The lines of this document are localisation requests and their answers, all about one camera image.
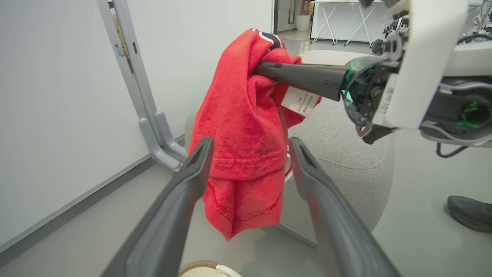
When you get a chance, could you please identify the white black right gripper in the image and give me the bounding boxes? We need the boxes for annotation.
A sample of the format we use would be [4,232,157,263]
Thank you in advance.
[252,0,468,144]

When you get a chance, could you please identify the white folding table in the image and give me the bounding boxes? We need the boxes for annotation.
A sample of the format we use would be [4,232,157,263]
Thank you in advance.
[311,0,385,47]

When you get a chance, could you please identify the grey fabric sofa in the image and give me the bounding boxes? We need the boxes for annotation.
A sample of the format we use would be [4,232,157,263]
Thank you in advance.
[184,49,396,247]

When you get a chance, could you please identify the beige perforated laundry basket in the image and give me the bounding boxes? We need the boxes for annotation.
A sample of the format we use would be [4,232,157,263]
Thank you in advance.
[178,260,243,277]

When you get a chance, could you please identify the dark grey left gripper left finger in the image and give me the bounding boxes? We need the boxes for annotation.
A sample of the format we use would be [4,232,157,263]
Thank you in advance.
[101,135,214,277]

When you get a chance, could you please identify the dark grey shoe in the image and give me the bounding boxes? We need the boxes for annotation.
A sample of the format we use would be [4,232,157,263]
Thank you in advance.
[447,195,492,233]

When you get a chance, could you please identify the red clothing with white stripes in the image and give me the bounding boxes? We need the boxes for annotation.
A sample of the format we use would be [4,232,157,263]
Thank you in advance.
[188,28,322,242]

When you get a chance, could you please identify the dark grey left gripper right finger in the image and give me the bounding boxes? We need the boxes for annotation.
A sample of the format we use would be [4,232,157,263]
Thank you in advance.
[289,137,402,277]

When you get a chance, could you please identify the dark background machine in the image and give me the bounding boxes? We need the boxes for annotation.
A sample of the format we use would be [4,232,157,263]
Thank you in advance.
[370,16,410,57]

